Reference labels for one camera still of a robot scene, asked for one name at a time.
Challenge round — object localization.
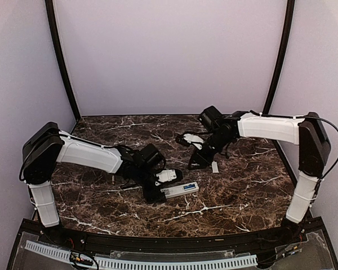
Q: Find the white slotted cable duct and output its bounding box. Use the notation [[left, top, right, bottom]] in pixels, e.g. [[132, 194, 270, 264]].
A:
[[24, 240, 257, 269]]

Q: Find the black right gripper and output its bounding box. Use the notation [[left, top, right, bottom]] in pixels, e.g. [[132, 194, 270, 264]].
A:
[[187, 131, 232, 170]]

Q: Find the black front frame rail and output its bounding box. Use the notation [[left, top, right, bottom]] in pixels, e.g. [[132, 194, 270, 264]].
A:
[[50, 227, 294, 254]]

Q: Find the white remote control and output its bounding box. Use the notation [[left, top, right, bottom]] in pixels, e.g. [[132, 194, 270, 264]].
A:
[[161, 182, 199, 199]]

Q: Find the blue battery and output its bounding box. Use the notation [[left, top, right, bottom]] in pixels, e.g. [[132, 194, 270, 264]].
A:
[[184, 184, 195, 190]]

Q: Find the black right corner frame post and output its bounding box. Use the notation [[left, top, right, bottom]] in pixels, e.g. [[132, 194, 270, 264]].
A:
[[261, 0, 296, 118]]

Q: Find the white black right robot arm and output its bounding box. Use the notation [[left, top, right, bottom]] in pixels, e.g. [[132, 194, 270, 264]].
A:
[[177, 106, 338, 244]]

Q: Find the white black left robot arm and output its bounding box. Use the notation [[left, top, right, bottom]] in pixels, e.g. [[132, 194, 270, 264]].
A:
[[19, 122, 166, 245]]

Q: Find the small circuit board with wires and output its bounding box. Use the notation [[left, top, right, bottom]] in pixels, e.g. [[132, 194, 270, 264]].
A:
[[69, 251, 99, 270]]

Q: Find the black left corner frame post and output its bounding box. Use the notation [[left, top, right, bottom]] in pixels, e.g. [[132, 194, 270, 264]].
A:
[[45, 0, 81, 122]]

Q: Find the white battery cover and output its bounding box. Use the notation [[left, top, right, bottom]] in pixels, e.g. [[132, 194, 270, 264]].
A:
[[211, 161, 219, 173]]

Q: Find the black corner frame post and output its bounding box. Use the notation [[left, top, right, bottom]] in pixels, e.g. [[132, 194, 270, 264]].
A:
[[45, 0, 81, 122], [261, 0, 296, 118]]

